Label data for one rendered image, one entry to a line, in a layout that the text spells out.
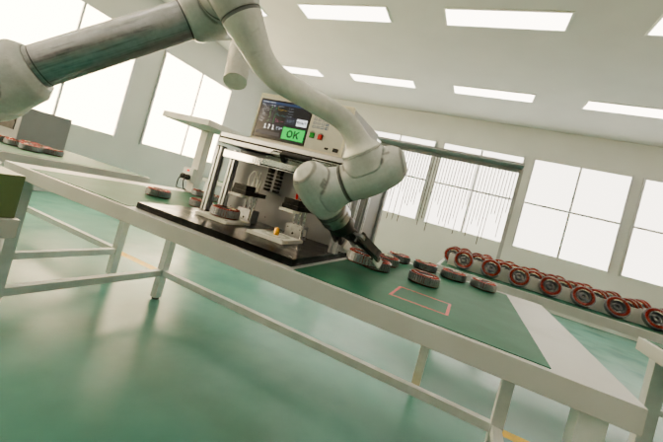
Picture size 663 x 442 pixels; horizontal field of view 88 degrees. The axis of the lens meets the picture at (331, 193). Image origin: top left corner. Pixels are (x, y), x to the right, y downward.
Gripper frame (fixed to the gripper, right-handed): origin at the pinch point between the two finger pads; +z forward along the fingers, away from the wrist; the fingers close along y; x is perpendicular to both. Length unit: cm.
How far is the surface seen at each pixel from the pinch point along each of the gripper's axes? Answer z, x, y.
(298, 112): -27, 37, -46
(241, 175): -10, 11, -77
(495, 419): 98, -10, 34
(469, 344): -10.0, -13.1, 42.4
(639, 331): 124, 64, 72
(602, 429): 4, -13, 66
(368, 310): -15.9, -18.0, 21.0
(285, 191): -1, 14, -53
